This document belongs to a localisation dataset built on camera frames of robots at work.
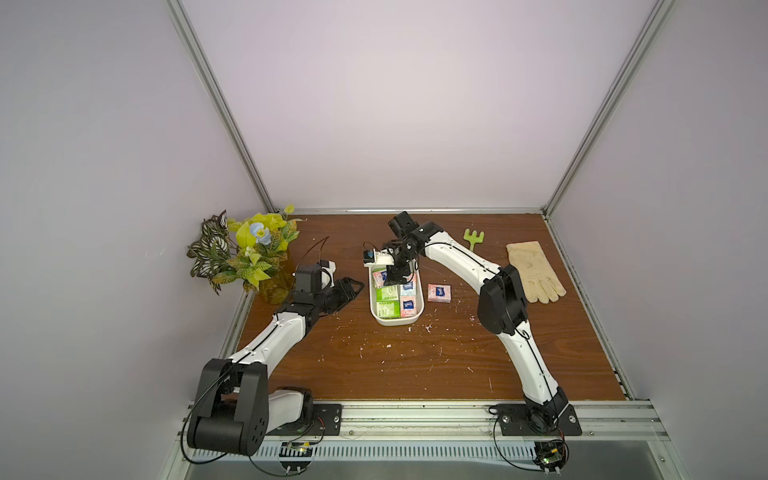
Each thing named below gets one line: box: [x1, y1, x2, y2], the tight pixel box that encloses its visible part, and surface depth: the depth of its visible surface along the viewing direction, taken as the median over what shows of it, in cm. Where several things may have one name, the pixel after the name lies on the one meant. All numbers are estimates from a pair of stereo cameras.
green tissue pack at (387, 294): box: [375, 284, 400, 302], surface depth 95 cm
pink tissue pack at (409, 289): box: [400, 273, 417, 297], surface depth 96 cm
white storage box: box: [368, 260, 425, 326], surface depth 91 cm
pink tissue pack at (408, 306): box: [400, 295, 417, 318], surface depth 92 cm
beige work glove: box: [506, 241, 567, 304], surface depth 103 cm
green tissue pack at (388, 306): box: [376, 294, 401, 318], surface depth 93 cm
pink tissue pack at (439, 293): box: [427, 284, 452, 303], surface depth 96 cm
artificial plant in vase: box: [186, 204, 301, 305], surface depth 83 cm
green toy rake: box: [463, 228, 485, 252], surface depth 112 cm
